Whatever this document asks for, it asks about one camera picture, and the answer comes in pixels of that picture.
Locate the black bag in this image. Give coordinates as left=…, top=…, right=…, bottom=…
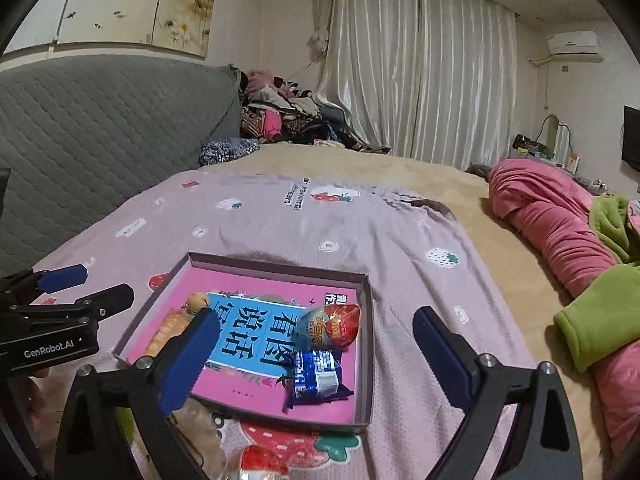
left=512, top=134, right=546, bottom=157

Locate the white air conditioner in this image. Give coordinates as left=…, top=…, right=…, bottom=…
left=546, top=31, right=601, bottom=63

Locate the grey quilted headboard cover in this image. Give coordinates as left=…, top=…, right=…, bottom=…
left=0, top=55, right=243, bottom=276

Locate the black television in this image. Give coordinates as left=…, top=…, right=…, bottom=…
left=621, top=105, right=640, bottom=171

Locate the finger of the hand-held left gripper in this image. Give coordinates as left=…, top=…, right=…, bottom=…
left=0, top=283, right=135, bottom=323
left=0, top=264, right=89, bottom=306

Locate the wall poster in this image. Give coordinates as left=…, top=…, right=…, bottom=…
left=55, top=0, right=216, bottom=56

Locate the white curtain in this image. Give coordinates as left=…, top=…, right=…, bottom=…
left=312, top=0, right=518, bottom=166

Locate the green fleece blanket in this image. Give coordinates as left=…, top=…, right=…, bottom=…
left=554, top=194, right=640, bottom=373

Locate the grey cardboard box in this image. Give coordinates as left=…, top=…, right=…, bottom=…
left=111, top=252, right=375, bottom=436

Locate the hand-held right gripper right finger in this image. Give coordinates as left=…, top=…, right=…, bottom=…
left=412, top=306, right=583, bottom=480

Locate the red blue snack packet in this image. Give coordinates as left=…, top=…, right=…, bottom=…
left=292, top=302, right=362, bottom=351

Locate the pile of clothes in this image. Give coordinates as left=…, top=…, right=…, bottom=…
left=239, top=70, right=391, bottom=153

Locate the pink quilt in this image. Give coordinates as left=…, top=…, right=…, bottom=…
left=487, top=158, right=640, bottom=456

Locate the blue floral cloth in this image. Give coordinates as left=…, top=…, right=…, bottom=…
left=198, top=137, right=261, bottom=167

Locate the pink printed bedsheet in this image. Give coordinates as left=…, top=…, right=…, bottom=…
left=30, top=170, right=546, bottom=480

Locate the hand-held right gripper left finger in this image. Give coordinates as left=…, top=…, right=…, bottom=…
left=54, top=305, right=222, bottom=480

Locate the orange snack packet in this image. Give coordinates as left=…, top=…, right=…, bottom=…
left=145, top=310, right=193, bottom=356

